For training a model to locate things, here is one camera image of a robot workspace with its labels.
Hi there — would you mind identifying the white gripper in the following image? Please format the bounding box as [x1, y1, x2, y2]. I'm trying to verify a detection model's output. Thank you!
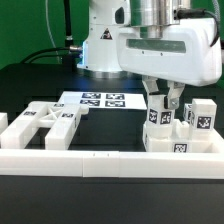
[114, 4, 223, 110]

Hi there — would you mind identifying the white chair seat part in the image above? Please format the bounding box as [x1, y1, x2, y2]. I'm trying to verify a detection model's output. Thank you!
[143, 120, 224, 153]

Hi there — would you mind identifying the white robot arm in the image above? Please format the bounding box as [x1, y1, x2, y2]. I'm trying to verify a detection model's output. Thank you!
[78, 0, 222, 109]

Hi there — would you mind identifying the white chair back part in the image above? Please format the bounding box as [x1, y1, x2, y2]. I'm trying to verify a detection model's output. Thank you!
[0, 101, 89, 150]

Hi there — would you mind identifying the white marker sheet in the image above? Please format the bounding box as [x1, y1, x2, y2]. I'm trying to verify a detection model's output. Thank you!
[58, 91, 147, 110]

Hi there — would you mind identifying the white block at left edge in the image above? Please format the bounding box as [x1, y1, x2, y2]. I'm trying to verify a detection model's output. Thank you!
[0, 112, 8, 134]

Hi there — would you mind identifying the white U-shaped fence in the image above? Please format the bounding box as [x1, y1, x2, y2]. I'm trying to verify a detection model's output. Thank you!
[0, 138, 224, 179]

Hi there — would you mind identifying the black vertical cable post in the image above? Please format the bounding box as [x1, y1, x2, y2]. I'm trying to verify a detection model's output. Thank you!
[63, 0, 73, 66]

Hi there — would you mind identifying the black thick cable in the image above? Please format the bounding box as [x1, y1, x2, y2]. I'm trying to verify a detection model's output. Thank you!
[20, 45, 84, 64]

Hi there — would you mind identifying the thin grey cable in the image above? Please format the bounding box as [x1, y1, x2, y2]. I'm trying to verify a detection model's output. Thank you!
[45, 0, 63, 64]

